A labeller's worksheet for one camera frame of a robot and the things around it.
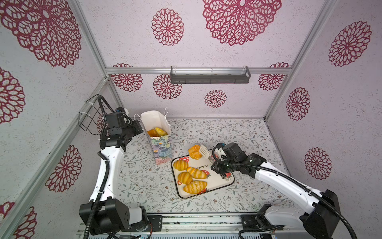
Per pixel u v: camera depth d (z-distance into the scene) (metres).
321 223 0.38
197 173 0.88
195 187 0.81
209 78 0.86
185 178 0.85
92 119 0.76
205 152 0.83
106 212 0.39
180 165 0.90
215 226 0.73
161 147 0.82
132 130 0.67
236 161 0.58
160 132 0.94
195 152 0.86
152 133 0.98
